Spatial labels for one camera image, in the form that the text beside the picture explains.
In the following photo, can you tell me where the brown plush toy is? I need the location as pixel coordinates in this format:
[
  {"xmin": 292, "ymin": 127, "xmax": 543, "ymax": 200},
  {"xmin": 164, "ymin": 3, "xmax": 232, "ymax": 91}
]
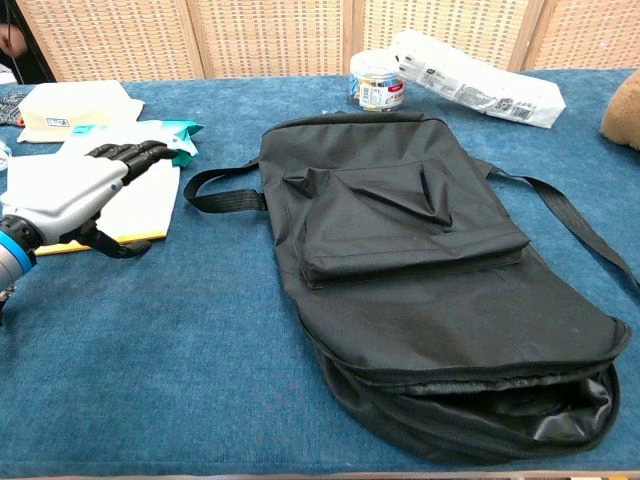
[{"xmin": 599, "ymin": 69, "xmax": 640, "ymax": 151}]

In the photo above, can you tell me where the person in black clothes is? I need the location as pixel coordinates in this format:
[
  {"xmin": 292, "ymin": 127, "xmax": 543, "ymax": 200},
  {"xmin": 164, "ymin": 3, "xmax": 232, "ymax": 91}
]
[{"xmin": 0, "ymin": 0, "xmax": 57, "ymax": 86}]

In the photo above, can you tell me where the black backpack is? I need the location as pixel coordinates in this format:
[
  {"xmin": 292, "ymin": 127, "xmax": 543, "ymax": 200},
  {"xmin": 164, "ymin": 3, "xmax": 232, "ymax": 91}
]
[{"xmin": 183, "ymin": 112, "xmax": 640, "ymax": 464}]

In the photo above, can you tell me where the white paper book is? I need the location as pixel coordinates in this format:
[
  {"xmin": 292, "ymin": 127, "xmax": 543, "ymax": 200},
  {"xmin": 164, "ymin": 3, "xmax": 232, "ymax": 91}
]
[{"xmin": 3, "ymin": 148, "xmax": 182, "ymax": 257}]

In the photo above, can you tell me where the beige lunch box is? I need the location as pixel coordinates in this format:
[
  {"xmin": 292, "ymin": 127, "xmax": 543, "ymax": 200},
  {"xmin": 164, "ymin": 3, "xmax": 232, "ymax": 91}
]
[{"xmin": 16, "ymin": 79, "xmax": 146, "ymax": 144}]

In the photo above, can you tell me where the teal wet wipes pack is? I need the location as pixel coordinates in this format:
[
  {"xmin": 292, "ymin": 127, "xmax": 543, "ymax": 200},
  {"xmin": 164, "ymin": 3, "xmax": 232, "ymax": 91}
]
[{"xmin": 63, "ymin": 119, "xmax": 205, "ymax": 169}]

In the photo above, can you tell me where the grey knit glove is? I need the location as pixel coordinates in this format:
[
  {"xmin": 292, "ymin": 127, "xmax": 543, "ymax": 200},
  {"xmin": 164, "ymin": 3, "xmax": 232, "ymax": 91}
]
[{"xmin": 0, "ymin": 89, "xmax": 27, "ymax": 127}]

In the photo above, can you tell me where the wooden woven folding screen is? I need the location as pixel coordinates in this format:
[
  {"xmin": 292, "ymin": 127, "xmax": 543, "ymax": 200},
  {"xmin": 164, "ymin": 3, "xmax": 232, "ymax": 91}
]
[{"xmin": 14, "ymin": 0, "xmax": 640, "ymax": 82}]

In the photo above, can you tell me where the clear jar of clips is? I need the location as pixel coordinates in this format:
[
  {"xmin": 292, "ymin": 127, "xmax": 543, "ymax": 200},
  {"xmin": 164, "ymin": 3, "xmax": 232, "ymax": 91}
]
[{"xmin": 348, "ymin": 49, "xmax": 407, "ymax": 112}]

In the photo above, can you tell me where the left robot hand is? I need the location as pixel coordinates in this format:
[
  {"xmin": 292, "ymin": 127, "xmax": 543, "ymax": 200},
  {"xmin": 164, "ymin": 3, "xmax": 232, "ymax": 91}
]
[{"xmin": 0, "ymin": 141, "xmax": 174, "ymax": 259}]

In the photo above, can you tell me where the multi-pack of pocket tissues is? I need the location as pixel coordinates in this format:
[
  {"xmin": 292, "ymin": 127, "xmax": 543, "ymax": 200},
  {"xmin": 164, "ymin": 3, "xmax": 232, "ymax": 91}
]
[{"xmin": 389, "ymin": 29, "xmax": 567, "ymax": 130}]

